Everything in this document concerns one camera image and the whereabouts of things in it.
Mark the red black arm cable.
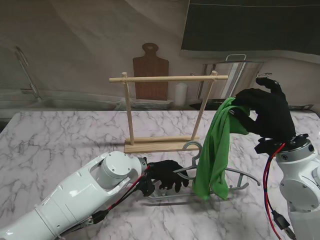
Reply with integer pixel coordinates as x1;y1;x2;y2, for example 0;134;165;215
262;142;296;240
87;164;153;226

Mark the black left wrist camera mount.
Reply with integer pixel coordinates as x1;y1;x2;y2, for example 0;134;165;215
136;172;156;198

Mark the grey plastic clothes hanger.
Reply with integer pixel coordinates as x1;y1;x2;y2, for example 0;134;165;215
146;141;261;206

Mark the red black left arm cable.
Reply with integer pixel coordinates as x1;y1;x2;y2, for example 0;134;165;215
87;164;153;226

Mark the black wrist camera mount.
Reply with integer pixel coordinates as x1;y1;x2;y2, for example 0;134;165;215
254;137;286;155
136;172;156;198

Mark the green microfibre towel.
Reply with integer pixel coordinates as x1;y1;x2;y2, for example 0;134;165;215
192;97;251;201

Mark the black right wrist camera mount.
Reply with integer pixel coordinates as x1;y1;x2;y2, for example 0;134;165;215
254;137;286;155

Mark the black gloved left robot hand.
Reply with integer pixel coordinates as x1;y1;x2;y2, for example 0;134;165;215
147;159;190;194

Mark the red black right arm cable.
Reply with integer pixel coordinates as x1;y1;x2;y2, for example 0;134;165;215
262;142;296;240

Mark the wooden drying rack stand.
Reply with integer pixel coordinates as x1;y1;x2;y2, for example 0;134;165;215
109;70;229;154

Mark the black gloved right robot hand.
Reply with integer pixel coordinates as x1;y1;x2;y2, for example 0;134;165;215
231;77;297;141

